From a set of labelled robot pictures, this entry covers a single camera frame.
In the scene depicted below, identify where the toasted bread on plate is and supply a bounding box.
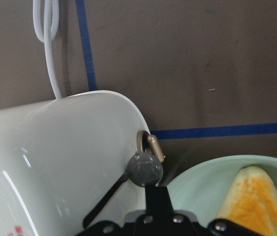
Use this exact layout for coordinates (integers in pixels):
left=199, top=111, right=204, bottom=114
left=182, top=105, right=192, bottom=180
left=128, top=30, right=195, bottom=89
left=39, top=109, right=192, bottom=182
left=216, top=166, right=277, bottom=236

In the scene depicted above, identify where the white toaster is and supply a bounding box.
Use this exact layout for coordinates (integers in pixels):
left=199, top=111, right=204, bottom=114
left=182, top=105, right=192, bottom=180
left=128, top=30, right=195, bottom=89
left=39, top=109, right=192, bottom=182
left=0, top=90, right=166, bottom=236

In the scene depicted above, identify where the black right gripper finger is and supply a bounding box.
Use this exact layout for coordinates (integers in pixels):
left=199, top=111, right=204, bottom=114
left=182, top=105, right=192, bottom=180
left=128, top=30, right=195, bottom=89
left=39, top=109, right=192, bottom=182
left=145, top=185, right=174, bottom=214

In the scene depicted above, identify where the white toaster power cable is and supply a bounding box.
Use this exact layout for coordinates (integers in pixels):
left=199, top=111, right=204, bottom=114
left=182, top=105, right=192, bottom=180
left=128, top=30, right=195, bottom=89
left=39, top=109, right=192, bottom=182
left=32, top=0, right=62, bottom=99

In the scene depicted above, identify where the green plate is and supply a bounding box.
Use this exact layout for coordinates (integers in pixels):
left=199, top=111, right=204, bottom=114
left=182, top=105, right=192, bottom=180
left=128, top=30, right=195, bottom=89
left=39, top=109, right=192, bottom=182
left=168, top=155, right=277, bottom=228

